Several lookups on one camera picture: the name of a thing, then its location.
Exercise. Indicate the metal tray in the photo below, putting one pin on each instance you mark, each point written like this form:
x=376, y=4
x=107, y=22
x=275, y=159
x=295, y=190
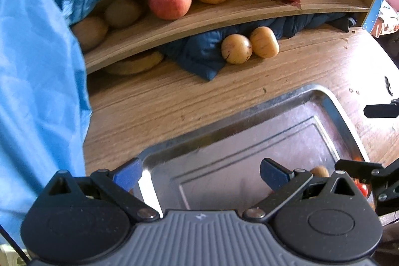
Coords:
x=237, y=144

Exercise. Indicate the dark blue quilted jacket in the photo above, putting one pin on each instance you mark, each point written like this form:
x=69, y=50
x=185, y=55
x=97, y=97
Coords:
x=199, y=51

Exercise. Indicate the curved wooden shelf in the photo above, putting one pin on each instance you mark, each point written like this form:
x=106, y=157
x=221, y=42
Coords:
x=218, y=13

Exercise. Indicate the small black object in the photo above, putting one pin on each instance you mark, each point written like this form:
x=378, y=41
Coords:
x=388, y=85

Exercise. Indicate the brown kiwi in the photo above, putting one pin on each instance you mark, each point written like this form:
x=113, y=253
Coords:
x=123, y=12
x=89, y=34

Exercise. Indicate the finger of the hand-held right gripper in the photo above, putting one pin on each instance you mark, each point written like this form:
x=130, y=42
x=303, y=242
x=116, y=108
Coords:
x=380, y=110
x=358, y=168

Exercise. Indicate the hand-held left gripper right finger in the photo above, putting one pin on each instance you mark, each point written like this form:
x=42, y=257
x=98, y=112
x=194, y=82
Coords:
x=274, y=175

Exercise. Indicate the pink patterned cloth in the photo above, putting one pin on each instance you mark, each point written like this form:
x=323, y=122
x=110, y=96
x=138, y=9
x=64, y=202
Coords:
x=391, y=4

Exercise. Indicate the red cherry tomato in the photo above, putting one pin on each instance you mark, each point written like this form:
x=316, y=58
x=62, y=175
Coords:
x=362, y=188

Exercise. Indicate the round yellow fruit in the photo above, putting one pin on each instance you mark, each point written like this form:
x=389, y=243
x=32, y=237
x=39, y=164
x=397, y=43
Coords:
x=237, y=49
x=265, y=42

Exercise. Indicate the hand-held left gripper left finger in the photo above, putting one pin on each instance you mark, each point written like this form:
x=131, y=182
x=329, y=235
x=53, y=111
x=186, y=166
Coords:
x=127, y=174

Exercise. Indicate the light blue cloth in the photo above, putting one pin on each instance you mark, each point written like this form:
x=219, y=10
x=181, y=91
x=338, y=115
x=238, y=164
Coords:
x=37, y=97

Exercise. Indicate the tan flat oval object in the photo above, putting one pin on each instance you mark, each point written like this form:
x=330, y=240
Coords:
x=134, y=63

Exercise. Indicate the small yellow fruit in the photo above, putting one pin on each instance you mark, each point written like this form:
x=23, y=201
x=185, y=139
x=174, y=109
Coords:
x=319, y=172

